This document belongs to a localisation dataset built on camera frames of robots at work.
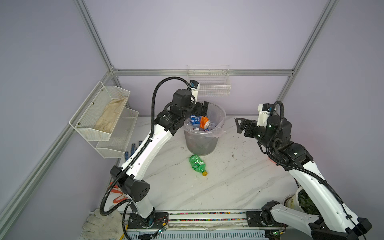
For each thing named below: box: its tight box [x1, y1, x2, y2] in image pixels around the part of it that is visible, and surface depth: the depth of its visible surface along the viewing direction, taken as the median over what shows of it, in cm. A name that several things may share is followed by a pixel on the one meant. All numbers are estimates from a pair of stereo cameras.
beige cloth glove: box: [94, 97, 128, 134], surface depth 80 cm
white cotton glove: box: [82, 208, 124, 240], surface depth 73 cm
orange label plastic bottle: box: [199, 116, 211, 130], surface depth 88 cm
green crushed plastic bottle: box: [188, 154, 208, 177], surface depth 93 cm
